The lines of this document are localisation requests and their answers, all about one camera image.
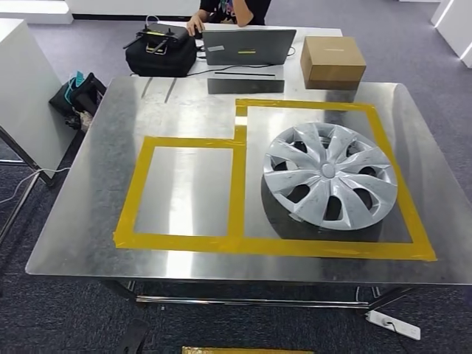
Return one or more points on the grey plastic wheel hubcap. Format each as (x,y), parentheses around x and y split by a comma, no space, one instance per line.
(328,171)

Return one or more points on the stainless steel workbench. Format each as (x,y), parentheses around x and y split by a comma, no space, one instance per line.
(184,112)

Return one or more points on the yellow tape bench marking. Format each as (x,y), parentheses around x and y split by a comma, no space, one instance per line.
(238,195)

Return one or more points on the grey laptop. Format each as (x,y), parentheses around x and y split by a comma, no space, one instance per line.
(251,46)

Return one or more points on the black carry bag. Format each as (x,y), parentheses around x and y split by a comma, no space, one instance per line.
(162,63)

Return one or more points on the black computer mouse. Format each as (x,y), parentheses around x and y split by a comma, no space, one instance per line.
(198,34)

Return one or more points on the person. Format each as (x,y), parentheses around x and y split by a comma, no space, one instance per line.
(239,10)

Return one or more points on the brown cardboard box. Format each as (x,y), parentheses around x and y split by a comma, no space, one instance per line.
(331,58)

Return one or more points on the black remote controller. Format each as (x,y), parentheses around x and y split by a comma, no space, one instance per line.
(164,32)

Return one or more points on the white office desk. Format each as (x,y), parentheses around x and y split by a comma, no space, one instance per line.
(321,32)

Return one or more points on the long white plinth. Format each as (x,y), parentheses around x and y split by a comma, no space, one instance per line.
(136,6)

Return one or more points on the long white power strip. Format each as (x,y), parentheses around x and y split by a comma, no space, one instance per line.
(393,325)

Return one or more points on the white partition board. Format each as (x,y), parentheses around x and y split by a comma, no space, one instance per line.
(26,97)

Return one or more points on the white lit plinth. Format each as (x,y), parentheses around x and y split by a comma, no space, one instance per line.
(33,10)
(455,27)

